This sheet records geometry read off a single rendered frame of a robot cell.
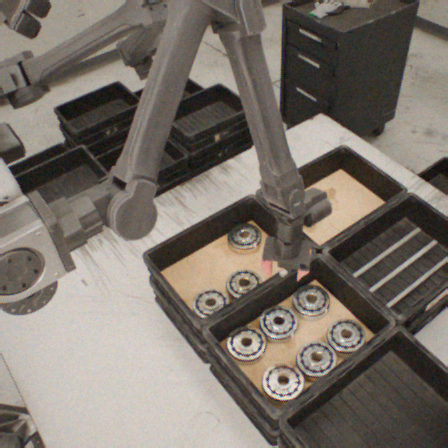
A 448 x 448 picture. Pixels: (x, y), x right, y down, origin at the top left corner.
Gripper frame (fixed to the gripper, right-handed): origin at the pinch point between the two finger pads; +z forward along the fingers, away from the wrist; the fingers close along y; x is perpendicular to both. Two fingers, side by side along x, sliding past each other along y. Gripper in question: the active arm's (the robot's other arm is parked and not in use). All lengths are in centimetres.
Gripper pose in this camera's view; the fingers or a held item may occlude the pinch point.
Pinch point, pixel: (284, 274)
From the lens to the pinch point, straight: 119.2
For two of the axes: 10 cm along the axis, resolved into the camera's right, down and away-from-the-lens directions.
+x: -1.7, 7.2, -6.7
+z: 0.2, 6.9, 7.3
